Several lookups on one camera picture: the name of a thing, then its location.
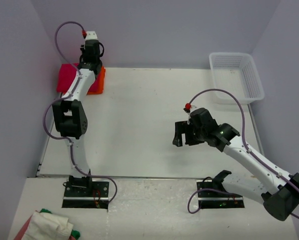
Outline magenta t shirt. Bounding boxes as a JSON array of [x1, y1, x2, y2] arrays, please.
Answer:
[[55, 62, 102, 94]]

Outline pink cloth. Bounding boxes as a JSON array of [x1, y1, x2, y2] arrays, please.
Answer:
[[14, 217, 32, 240]]

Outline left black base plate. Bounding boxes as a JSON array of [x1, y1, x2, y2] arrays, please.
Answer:
[[61, 180, 110, 210]]

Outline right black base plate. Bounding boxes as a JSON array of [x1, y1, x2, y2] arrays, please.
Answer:
[[196, 179, 245, 209]]

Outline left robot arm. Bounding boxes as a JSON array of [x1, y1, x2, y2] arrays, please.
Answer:
[[52, 39, 104, 197]]

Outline cream white cloth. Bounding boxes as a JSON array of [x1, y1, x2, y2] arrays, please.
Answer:
[[21, 211, 74, 240]]

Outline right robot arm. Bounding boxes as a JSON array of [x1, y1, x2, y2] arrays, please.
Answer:
[[172, 103, 299, 221]]

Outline white plastic basket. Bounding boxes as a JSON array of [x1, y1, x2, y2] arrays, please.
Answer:
[[209, 52, 265, 105]]

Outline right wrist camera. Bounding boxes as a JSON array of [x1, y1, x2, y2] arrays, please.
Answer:
[[183, 103, 197, 125]]

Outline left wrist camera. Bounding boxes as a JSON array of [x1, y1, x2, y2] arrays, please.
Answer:
[[82, 30, 98, 41]]

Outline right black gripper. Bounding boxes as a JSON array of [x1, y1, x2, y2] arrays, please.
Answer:
[[173, 120, 207, 147]]

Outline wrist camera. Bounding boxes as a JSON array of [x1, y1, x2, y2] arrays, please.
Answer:
[[183, 103, 197, 125], [82, 30, 98, 41]]

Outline folded orange t shirt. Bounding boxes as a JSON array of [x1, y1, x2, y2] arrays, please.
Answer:
[[60, 66, 107, 96]]

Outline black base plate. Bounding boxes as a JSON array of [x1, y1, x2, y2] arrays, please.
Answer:
[[61, 180, 110, 210], [196, 179, 245, 209]]

